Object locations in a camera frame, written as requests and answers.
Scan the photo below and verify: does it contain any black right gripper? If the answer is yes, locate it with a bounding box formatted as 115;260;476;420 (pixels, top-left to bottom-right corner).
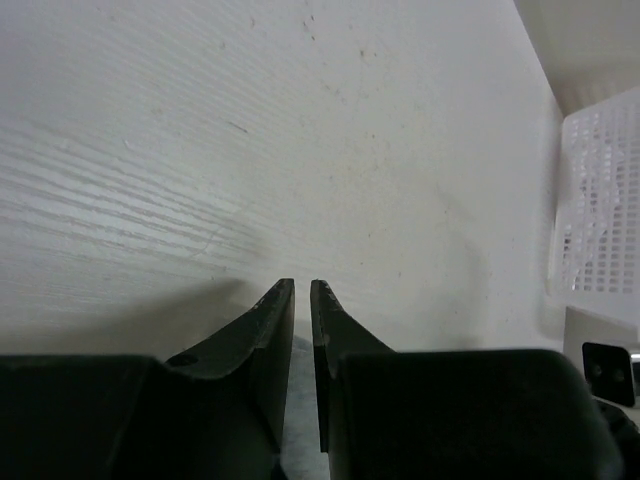
582;342;639;479

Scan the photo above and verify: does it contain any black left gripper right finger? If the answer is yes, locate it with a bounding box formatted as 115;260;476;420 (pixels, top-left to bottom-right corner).
310;280;623;479

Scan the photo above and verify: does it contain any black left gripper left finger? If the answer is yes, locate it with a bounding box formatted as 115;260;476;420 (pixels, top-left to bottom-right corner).
1;279;295;479

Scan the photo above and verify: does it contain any white perforated plastic basket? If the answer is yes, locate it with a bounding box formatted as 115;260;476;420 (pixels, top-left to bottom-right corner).
550;88;639;303

